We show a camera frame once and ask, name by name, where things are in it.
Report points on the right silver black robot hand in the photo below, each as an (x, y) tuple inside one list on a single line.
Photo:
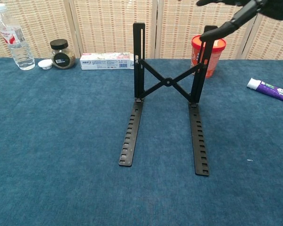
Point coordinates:
[(273, 8)]

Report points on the black folding laptop stand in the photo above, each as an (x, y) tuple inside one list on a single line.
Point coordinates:
[(167, 82)]

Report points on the orange instant noodle cup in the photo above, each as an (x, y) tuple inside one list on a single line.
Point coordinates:
[(217, 56)]

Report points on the purple toothpaste tube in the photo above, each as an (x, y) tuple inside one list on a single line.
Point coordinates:
[(271, 90)]

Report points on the woven bamboo folding screen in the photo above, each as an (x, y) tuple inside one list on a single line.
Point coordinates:
[(108, 28)]

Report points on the white toothpaste carton box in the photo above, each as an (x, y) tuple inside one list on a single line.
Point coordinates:
[(103, 61)]

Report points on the glass jar with black lid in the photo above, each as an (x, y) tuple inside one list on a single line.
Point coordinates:
[(62, 57)]

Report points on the small white bottle cap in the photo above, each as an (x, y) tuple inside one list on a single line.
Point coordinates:
[(45, 64)]

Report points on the blue felt table mat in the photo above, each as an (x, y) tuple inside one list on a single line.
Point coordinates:
[(61, 141)]

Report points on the clear plastic water bottle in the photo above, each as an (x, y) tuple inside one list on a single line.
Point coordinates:
[(19, 47)]

